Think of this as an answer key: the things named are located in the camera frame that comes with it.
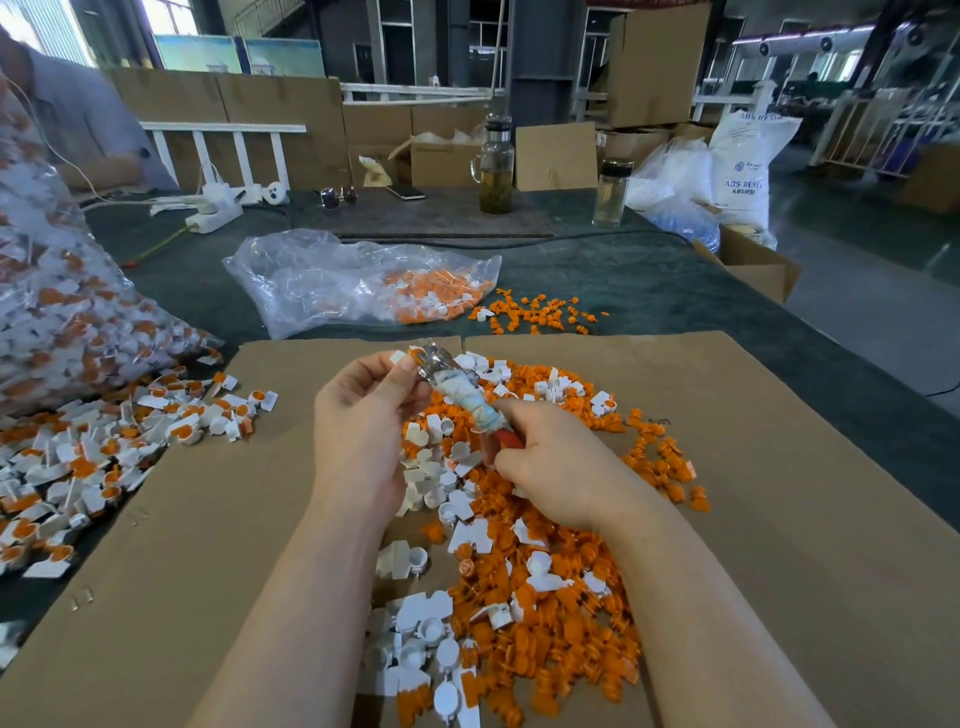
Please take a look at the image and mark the scatter of orange offcuts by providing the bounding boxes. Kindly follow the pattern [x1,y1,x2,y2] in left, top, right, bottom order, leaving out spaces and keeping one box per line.
[472,289,612,335]

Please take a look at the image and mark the person's right hand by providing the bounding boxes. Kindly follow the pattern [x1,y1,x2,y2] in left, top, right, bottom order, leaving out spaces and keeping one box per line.
[492,397,672,534]

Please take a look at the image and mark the person's left hand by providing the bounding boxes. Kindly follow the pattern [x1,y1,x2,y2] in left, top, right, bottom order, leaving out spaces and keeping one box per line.
[312,349,437,522]

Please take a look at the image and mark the flat brown cardboard panel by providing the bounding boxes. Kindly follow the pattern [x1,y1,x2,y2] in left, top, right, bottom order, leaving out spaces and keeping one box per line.
[516,121,600,192]

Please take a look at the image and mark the open cardboard box with paper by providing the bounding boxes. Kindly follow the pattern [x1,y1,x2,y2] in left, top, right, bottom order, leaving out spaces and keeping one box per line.
[388,126,494,189]

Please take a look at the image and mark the silver red-handled pliers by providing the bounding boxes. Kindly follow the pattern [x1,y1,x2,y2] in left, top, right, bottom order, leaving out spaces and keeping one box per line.
[415,340,524,449]

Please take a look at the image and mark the large clear bag of seals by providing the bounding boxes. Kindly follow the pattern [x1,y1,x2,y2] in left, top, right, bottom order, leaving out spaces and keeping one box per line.
[0,90,224,419]

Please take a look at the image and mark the row of upright cardboard sheets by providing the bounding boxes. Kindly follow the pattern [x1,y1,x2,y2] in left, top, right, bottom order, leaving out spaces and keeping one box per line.
[100,66,500,192]

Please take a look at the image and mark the brown cardboard sheet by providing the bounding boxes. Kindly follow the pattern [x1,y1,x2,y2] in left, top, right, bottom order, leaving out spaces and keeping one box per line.
[459,330,960,728]
[0,337,470,728]

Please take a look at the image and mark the white railing frame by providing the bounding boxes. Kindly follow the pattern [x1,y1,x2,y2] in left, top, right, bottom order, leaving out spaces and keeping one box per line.
[141,121,309,192]

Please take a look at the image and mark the clear blue plastic bag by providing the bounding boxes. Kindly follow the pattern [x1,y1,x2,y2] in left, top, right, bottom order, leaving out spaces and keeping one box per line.
[625,138,725,252]

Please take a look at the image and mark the person's right forearm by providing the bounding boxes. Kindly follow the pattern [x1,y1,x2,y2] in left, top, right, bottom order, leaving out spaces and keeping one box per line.
[607,495,837,728]

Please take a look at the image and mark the glass tea jar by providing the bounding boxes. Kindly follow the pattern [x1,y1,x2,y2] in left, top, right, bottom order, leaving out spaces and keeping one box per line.
[471,115,518,215]

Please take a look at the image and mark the white power strip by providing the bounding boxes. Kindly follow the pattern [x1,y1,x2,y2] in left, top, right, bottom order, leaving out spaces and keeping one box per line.
[150,180,290,234]

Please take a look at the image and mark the white woven sack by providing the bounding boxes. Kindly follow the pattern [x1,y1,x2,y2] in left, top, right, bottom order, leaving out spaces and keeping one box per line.
[709,82,804,249]

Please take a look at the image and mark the white metal rack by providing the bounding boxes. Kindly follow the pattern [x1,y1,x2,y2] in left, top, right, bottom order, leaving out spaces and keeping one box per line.
[811,87,960,179]

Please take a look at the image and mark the tall brown cardboard box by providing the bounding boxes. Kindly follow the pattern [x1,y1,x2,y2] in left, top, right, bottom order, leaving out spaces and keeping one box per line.
[606,3,713,128]

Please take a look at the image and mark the small clear plastic bag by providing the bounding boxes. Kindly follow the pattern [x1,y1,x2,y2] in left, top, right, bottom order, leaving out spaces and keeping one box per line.
[223,228,504,341]

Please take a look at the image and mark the open brown cardboard box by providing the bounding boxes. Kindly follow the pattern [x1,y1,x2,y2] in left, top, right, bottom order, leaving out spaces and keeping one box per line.
[693,225,804,305]

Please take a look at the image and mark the pile of assembled white-orange parts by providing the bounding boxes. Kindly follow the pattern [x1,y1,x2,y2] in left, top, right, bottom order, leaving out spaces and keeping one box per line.
[0,351,281,669]

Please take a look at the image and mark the pile of orange and white parts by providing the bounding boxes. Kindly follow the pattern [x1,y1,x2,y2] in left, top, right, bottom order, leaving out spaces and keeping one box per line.
[360,349,713,728]

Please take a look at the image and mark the person's left forearm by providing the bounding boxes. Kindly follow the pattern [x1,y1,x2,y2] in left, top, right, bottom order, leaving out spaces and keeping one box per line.
[187,502,395,728]

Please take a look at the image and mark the dark steel pillar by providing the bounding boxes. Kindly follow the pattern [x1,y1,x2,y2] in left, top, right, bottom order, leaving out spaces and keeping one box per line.
[508,0,590,125]

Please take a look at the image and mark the glass bottle with black lid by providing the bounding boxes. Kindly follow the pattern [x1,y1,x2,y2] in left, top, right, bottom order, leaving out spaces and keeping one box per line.
[592,157,635,227]

